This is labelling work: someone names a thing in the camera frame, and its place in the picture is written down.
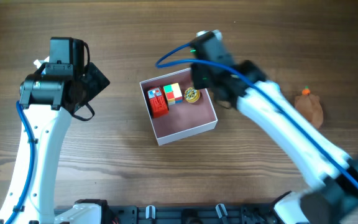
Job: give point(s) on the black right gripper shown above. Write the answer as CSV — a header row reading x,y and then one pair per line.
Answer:
x,y
206,79

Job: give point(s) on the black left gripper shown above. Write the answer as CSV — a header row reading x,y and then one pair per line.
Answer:
x,y
97,79

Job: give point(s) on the yellow round spinner toy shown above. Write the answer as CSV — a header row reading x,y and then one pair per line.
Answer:
x,y
192,95

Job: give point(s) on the colourful puzzle cube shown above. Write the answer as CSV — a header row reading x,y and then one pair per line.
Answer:
x,y
173,93

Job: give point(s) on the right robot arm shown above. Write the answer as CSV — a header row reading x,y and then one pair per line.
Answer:
x,y
330,172

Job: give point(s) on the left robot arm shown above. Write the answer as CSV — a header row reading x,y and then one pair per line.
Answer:
x,y
49,100

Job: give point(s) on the white box pink inside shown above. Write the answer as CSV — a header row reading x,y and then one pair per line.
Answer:
x,y
184,119

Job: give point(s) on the brown plush toy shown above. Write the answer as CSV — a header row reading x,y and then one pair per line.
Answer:
x,y
308,105

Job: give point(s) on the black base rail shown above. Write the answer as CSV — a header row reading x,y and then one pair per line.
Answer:
x,y
249,213

